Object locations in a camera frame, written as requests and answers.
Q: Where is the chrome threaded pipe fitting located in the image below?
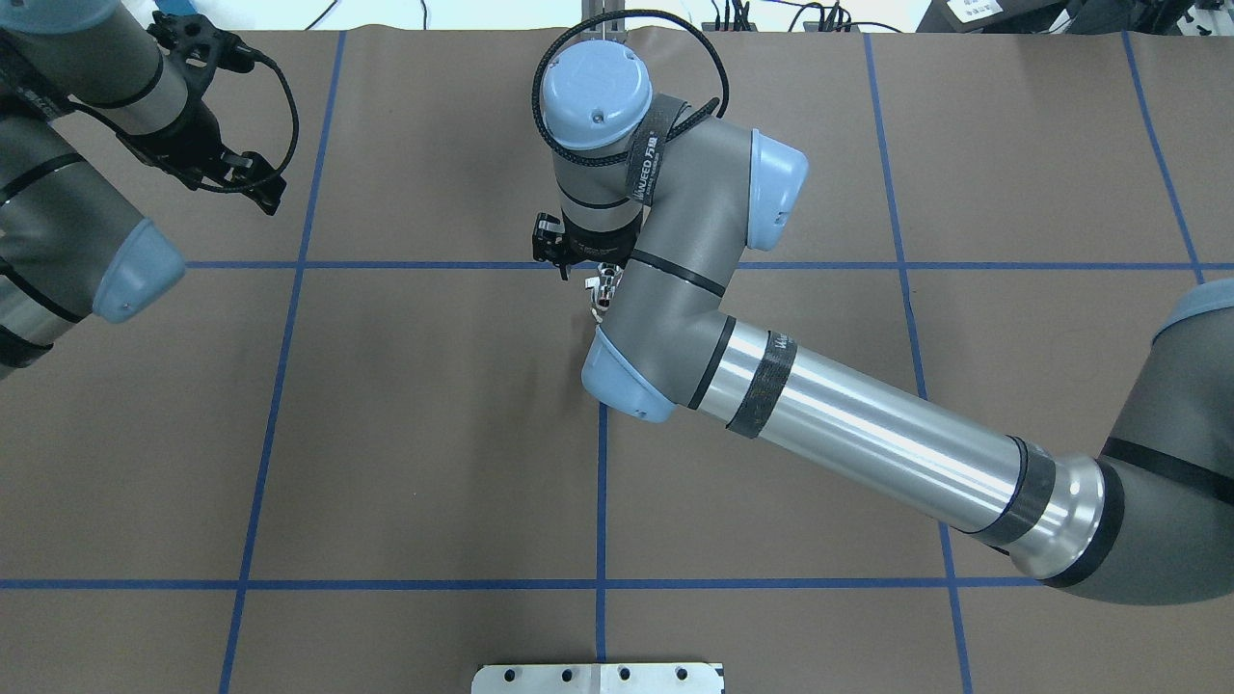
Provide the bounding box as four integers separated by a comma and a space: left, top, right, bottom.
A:
582, 262, 623, 316

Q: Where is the black box with label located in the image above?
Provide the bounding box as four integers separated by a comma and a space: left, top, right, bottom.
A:
914, 1, 1067, 35

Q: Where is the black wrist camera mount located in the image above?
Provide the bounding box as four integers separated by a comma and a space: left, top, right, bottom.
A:
529, 212, 575, 282
146, 12, 258, 98

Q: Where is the aluminium frame post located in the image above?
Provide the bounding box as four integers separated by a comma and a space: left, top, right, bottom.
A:
580, 0, 628, 47

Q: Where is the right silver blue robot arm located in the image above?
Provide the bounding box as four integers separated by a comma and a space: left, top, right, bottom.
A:
534, 36, 1232, 605

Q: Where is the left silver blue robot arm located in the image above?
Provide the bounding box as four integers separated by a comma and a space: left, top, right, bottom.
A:
1, 1, 300, 375

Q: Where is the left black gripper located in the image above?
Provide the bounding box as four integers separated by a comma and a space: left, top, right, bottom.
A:
118, 100, 288, 216

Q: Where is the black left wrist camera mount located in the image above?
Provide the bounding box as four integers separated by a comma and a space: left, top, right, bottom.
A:
146, 12, 258, 98

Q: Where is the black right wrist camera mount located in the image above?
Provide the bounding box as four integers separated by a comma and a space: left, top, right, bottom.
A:
529, 212, 575, 282

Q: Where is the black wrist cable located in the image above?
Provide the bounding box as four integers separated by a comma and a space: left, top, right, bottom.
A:
67, 46, 302, 196
529, 7, 731, 174

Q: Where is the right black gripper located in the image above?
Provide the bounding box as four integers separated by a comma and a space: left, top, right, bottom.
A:
558, 214, 643, 273

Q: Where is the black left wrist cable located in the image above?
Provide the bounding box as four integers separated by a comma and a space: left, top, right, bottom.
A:
67, 46, 302, 196

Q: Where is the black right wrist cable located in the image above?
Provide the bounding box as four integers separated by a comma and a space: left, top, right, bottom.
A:
529, 7, 731, 174

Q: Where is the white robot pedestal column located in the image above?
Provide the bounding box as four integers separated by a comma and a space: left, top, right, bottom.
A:
470, 662, 727, 693

